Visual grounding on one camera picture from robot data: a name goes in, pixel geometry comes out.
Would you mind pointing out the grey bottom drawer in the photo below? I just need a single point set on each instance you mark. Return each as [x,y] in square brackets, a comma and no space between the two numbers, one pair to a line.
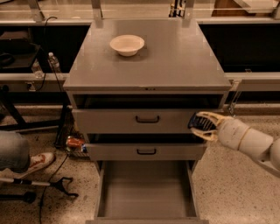
[146,192]

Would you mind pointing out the grey top drawer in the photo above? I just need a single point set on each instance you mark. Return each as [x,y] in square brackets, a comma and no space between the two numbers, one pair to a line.
[115,113]

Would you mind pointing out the grey drawer cabinet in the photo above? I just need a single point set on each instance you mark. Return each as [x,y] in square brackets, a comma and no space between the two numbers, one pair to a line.
[175,60]

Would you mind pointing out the grey middle drawer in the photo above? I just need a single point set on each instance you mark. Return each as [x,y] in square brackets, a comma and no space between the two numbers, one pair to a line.
[121,147]

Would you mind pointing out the orange snack bag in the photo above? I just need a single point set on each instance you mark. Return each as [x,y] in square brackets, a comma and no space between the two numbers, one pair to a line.
[74,142]

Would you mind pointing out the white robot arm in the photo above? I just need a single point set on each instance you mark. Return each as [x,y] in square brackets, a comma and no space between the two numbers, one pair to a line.
[261,148]

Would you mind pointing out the black middle drawer handle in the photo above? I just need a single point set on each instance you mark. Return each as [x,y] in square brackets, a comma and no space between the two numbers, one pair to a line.
[146,152]

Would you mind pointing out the white and orange sneaker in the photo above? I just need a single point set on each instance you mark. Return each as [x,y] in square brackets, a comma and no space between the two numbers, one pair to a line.
[35,163]

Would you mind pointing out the black drawer handle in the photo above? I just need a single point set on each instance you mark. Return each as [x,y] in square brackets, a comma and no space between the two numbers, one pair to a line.
[156,119]
[146,152]

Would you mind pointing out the blue jeans leg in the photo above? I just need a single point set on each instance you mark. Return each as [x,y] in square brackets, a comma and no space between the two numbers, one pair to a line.
[14,152]

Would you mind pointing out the black top drawer handle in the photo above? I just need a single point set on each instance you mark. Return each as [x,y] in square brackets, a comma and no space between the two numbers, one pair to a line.
[156,119]

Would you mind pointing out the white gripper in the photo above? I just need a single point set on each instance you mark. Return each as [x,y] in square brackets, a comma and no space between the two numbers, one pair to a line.
[231,133]

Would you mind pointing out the dark blue snack bar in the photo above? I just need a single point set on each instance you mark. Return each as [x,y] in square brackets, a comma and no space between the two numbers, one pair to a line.
[201,123]

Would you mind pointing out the clear water bottle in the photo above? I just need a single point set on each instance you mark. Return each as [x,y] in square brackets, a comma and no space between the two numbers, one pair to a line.
[54,63]
[37,70]

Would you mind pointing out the black metal stand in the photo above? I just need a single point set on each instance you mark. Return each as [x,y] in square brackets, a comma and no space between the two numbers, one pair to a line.
[33,98]

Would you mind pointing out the grey drawer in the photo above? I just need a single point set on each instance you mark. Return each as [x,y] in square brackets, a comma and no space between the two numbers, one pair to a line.
[146,192]
[121,147]
[115,113]

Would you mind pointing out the black reacher grabber tool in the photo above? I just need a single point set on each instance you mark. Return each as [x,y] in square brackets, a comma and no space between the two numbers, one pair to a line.
[59,185]

